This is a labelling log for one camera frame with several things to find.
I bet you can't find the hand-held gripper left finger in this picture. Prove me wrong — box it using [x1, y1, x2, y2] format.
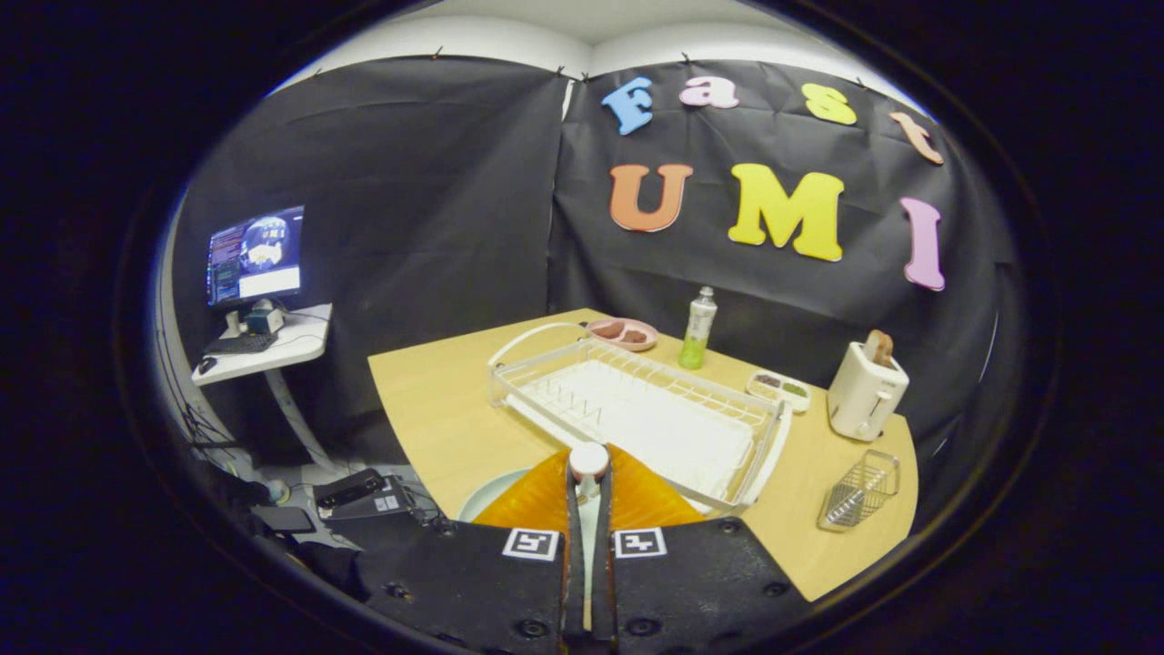
[350, 446, 584, 655]

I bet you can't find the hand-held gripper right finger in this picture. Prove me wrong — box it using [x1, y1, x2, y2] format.
[596, 444, 810, 655]

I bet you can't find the pale green plate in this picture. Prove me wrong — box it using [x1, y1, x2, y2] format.
[457, 469, 533, 522]

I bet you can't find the spoon with pink striped handle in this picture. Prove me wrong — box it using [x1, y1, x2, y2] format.
[568, 442, 610, 633]

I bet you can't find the white wire dish rack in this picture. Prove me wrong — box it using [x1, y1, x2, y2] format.
[487, 323, 794, 518]

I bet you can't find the clear wire basket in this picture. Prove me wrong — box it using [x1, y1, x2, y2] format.
[817, 449, 901, 533]

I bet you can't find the pink plate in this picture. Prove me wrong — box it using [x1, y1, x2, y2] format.
[585, 317, 659, 353]

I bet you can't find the black device with white label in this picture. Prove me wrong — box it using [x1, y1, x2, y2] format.
[323, 480, 421, 527]

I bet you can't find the black flat device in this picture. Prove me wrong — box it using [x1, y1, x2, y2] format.
[314, 469, 387, 509]

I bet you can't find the white divided tray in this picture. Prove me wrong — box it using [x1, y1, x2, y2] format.
[746, 368, 812, 415]

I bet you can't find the clear bottle with green drink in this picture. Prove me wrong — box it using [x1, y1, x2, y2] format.
[678, 287, 718, 370]

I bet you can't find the dark tablet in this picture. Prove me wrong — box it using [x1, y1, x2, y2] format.
[250, 505, 316, 536]

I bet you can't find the white toaster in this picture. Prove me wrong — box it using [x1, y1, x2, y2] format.
[827, 341, 910, 443]

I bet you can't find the white side table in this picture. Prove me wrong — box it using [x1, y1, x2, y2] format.
[191, 303, 334, 474]

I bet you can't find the black keyboard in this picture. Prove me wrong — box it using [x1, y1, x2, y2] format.
[204, 333, 278, 356]

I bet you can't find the black backdrop cloth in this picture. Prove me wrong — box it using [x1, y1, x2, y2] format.
[173, 56, 1015, 510]

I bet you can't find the computer monitor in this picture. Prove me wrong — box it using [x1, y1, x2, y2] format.
[206, 206, 306, 308]

